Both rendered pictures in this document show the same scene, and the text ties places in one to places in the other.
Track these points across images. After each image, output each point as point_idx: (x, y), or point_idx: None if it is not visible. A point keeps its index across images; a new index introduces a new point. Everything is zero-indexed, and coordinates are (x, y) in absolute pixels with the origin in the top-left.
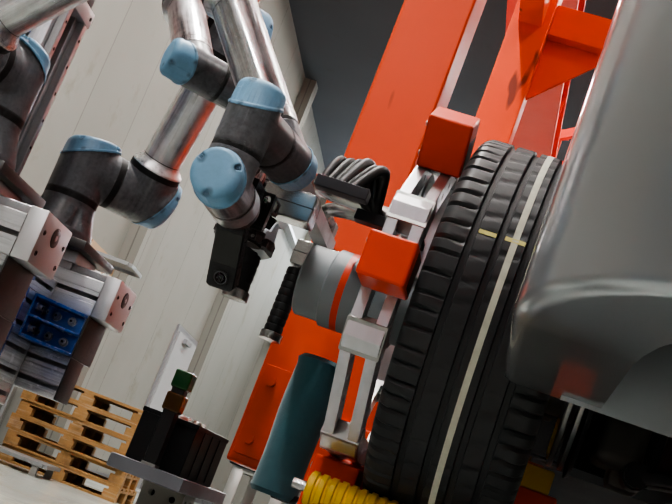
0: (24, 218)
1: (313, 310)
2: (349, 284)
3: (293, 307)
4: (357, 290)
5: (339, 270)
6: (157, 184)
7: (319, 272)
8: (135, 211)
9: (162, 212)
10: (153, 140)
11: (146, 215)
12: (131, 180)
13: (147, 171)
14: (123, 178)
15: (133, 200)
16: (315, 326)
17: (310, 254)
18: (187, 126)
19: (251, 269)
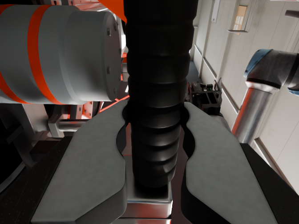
0: None
1: (70, 22)
2: (28, 76)
3: (102, 17)
4: (13, 72)
5: (54, 89)
6: (263, 78)
7: (78, 78)
8: (275, 57)
9: (256, 61)
10: (268, 102)
11: (267, 56)
12: (281, 76)
13: (271, 84)
14: (288, 76)
15: (278, 64)
16: None
17: (105, 95)
18: (248, 115)
19: (134, 70)
